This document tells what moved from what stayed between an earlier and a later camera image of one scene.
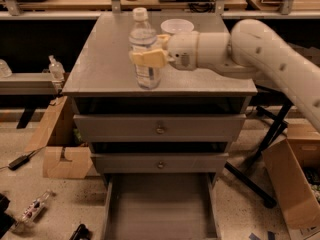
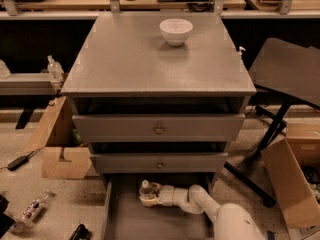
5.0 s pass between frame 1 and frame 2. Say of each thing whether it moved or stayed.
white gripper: moved
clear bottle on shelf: stayed
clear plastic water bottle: moved
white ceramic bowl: stayed
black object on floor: stayed
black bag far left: stayed
